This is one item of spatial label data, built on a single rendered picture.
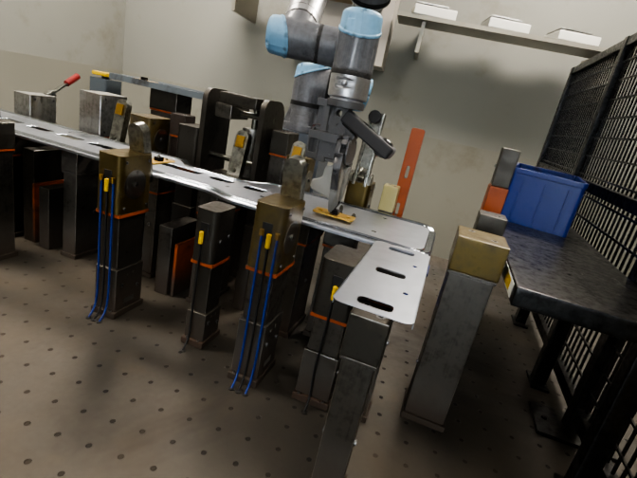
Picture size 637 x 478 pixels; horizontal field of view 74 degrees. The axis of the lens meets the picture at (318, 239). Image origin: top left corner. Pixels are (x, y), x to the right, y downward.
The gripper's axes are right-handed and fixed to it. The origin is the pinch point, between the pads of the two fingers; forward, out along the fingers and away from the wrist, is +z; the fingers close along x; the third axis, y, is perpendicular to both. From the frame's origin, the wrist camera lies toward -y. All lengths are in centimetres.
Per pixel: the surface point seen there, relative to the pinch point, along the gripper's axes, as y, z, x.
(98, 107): 77, -6, -16
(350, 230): -5.0, 2.7, 5.6
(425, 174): 1, 26, -322
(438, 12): 20, -97, -274
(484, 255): -28.2, -1.0, 12.0
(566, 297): -39.1, 0.1, 18.4
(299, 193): 3.9, -3.4, 12.4
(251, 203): 15.6, 2.5, 6.0
